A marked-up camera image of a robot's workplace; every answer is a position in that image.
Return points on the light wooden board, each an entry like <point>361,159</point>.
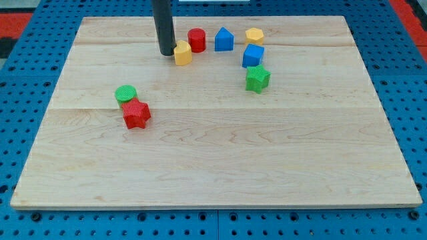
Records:
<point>316,137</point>

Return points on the blue cube block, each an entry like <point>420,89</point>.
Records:
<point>253,55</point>

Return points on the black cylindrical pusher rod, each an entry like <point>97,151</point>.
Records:
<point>163,19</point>

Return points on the red star block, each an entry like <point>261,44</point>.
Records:
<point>136,113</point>

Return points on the red cylinder block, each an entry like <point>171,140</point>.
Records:
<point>196,39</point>

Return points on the green star block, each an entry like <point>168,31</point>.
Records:
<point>257,78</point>

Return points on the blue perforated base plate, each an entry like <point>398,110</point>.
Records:
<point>32,69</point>

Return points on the yellow hexagon block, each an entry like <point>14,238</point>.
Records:
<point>254,36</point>

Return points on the green cylinder block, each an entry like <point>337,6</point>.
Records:
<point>124,94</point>

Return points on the blue house-shaped block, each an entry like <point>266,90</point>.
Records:
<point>224,40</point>

